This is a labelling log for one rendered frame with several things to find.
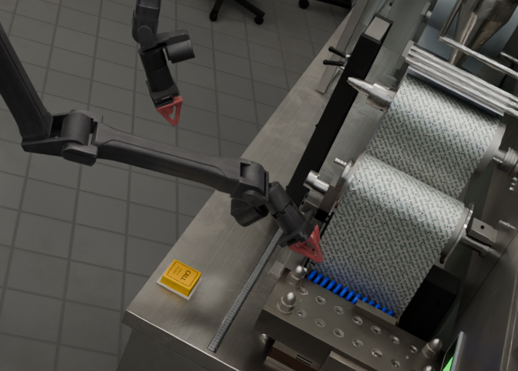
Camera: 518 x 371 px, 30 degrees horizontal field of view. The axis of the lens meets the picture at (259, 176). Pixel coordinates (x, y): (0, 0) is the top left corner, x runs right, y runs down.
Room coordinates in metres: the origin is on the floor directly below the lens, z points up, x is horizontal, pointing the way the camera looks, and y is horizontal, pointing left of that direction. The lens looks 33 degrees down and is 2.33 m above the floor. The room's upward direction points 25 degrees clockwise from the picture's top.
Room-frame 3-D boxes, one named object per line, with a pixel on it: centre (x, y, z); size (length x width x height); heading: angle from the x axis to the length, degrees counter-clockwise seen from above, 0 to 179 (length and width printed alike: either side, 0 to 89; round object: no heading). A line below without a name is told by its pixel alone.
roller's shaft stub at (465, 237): (1.76, -0.47, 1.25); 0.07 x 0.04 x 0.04; 84
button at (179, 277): (1.65, 0.06, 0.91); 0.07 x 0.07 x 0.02; 84
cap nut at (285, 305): (1.56, -0.16, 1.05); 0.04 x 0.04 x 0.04
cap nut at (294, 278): (1.66, -0.16, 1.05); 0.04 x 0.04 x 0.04
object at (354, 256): (1.71, -0.30, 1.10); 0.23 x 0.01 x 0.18; 84
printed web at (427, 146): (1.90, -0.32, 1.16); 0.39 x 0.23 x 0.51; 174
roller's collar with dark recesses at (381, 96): (2.04, -0.18, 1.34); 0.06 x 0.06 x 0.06; 84
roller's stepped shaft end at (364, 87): (2.04, -0.12, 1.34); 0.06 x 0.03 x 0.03; 84
